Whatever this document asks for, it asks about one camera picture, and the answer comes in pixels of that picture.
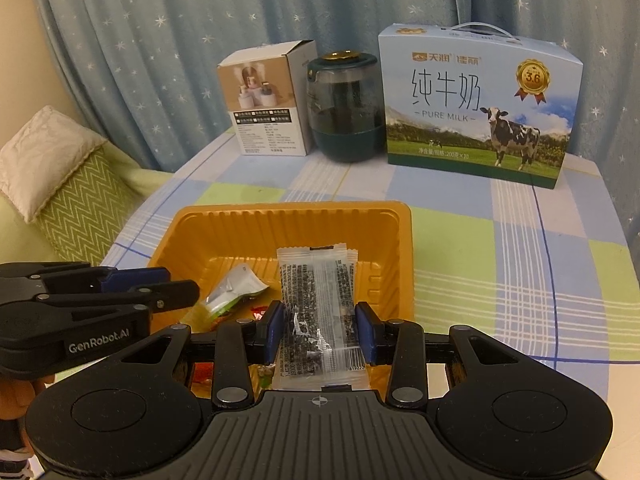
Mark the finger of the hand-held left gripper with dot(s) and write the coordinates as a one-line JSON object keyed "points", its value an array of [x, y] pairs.
{"points": [[135, 277], [170, 296]]}

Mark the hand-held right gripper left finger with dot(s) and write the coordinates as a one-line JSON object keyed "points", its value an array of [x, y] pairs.
{"points": [[274, 332]]}

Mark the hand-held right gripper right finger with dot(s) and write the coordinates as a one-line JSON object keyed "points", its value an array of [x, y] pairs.
{"points": [[364, 335]]}

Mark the small red candy packet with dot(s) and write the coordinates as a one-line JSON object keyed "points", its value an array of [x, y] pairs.
{"points": [[256, 314]]}

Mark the yellow green candy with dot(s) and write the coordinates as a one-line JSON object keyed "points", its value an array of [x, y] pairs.
{"points": [[265, 374]]}

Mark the clear black snack bar packet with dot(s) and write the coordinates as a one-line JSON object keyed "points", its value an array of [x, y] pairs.
{"points": [[310, 300]]}

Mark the silver green snack pouch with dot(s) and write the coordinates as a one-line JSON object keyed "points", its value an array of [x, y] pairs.
{"points": [[235, 285]]}

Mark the orange plastic tray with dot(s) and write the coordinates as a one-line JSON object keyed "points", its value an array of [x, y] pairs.
{"points": [[225, 240]]}

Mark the large red snack packet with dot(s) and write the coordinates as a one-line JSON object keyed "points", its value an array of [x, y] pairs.
{"points": [[202, 376]]}

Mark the person's left hand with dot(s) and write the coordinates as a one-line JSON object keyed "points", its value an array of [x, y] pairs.
{"points": [[17, 397]]}

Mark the green chevron pillow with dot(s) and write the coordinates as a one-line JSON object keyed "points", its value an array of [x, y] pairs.
{"points": [[80, 205]]}

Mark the green zigzag pillow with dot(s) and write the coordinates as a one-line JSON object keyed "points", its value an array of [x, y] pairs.
{"points": [[142, 185]]}

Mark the plaid tablecloth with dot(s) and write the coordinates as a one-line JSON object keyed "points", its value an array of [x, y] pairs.
{"points": [[475, 260]]}

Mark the beige quilted pillow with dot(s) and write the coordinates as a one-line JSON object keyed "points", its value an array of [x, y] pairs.
{"points": [[40, 160]]}

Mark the white cardboard box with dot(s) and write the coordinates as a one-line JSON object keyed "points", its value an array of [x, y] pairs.
{"points": [[265, 110]]}

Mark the dark green glass jar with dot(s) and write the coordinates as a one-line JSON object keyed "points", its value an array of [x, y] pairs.
{"points": [[345, 120]]}

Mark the blue cow print carton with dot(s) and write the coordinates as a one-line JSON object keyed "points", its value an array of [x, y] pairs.
{"points": [[450, 110]]}

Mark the blue star curtain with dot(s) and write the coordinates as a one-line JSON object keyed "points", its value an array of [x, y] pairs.
{"points": [[175, 35]]}

